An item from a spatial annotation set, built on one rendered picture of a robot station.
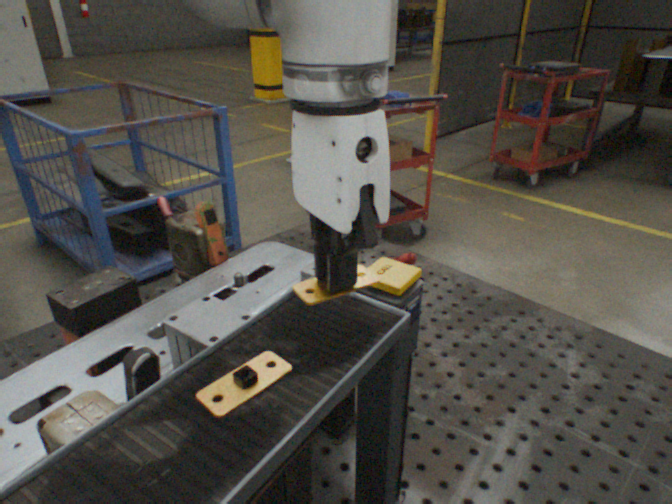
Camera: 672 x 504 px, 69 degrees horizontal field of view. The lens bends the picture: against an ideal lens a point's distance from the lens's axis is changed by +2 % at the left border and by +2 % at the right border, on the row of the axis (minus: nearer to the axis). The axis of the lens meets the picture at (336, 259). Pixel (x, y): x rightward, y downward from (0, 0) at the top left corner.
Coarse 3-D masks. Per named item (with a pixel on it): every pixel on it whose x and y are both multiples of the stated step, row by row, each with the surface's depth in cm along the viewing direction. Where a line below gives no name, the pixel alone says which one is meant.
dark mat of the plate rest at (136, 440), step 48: (240, 336) 50; (288, 336) 50; (336, 336) 50; (192, 384) 44; (288, 384) 44; (144, 432) 39; (192, 432) 39; (240, 432) 39; (288, 432) 39; (48, 480) 35; (96, 480) 35; (144, 480) 35; (192, 480) 35; (240, 480) 35
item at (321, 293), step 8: (360, 272) 50; (368, 272) 50; (312, 280) 48; (320, 280) 48; (360, 280) 48; (368, 280) 48; (376, 280) 48; (296, 288) 47; (304, 288) 47; (312, 288) 47; (320, 288) 47; (344, 288) 47; (352, 288) 47; (360, 288) 48; (304, 296) 46; (312, 296) 46; (320, 296) 46; (328, 296) 46; (336, 296) 46; (312, 304) 45
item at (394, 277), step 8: (376, 264) 63; (384, 264) 63; (392, 264) 63; (400, 264) 63; (376, 272) 61; (384, 272) 61; (392, 272) 61; (400, 272) 62; (408, 272) 61; (416, 272) 62; (384, 280) 60; (392, 280) 60; (400, 280) 60; (408, 280) 60; (416, 280) 62; (384, 288) 60; (392, 288) 59; (400, 288) 58
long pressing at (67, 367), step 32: (256, 256) 99; (288, 256) 99; (192, 288) 88; (224, 288) 89; (256, 288) 88; (288, 288) 87; (128, 320) 79; (160, 320) 79; (64, 352) 72; (96, 352) 72; (0, 384) 67; (32, 384) 67; (64, 384) 67; (96, 384) 67; (0, 416) 62; (0, 448) 57; (32, 448) 57; (0, 480) 53
